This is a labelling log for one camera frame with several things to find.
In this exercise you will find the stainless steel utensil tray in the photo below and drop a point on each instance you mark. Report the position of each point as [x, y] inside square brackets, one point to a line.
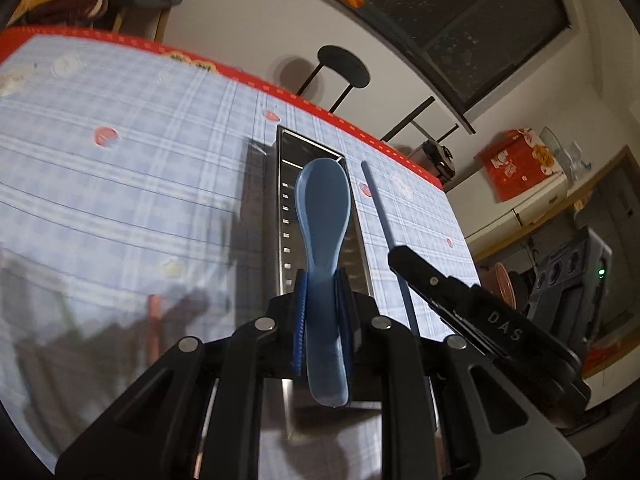
[285, 170]

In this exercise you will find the black round chair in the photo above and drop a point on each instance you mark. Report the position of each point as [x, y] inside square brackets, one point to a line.
[345, 65]

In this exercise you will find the blue plaid tablecloth red border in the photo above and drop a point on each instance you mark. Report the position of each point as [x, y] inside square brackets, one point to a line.
[125, 185]

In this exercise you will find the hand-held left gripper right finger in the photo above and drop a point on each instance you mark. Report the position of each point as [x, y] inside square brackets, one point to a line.
[345, 320]

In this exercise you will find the blue spoon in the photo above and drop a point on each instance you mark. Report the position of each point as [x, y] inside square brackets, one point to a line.
[320, 200]

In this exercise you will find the blue chopstick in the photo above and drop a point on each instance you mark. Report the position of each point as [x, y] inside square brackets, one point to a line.
[380, 210]

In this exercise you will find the white cabinet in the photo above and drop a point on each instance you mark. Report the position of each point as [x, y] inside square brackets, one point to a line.
[540, 210]

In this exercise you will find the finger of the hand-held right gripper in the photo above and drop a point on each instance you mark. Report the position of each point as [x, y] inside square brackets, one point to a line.
[420, 272]

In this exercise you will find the pink bowl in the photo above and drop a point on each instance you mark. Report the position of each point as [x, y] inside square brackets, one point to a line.
[500, 282]

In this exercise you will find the black rice cooker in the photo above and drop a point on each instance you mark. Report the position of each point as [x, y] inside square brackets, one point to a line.
[435, 160]

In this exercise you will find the black metal chair frame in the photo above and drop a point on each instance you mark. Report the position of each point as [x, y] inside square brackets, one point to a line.
[407, 120]

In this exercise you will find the pink chopstick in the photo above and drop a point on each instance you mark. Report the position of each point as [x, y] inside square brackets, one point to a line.
[154, 325]

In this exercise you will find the grey appliance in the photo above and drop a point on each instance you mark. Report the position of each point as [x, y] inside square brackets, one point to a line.
[570, 270]

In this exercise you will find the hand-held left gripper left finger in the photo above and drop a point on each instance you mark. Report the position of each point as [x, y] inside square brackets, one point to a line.
[300, 320]

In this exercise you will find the red gift box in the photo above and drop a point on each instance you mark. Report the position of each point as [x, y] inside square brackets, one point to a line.
[520, 165]

